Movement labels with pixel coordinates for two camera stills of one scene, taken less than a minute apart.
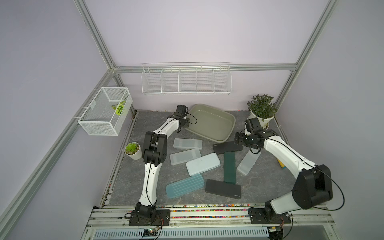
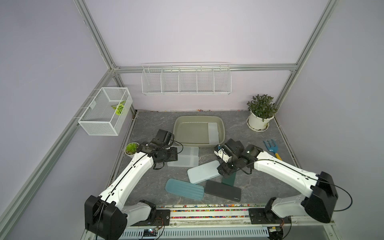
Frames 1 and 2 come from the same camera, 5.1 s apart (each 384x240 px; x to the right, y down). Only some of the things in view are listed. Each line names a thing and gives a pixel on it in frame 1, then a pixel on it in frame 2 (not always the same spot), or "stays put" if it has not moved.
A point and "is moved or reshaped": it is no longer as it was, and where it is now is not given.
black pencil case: (221, 188) stays put
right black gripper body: (245, 140) -> (229, 166)
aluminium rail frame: (115, 223) stays put
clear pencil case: (185, 156) stays put
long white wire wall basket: (186, 78) stays put
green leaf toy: (119, 107) stays put
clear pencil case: (248, 162) is moved or reshaped
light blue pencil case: (202, 163) -> (204, 172)
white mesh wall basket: (106, 115) stays put
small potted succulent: (133, 150) stays put
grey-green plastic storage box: (210, 122) is moved or reshaped
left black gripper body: (186, 122) -> (169, 155)
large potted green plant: (262, 107) stays put
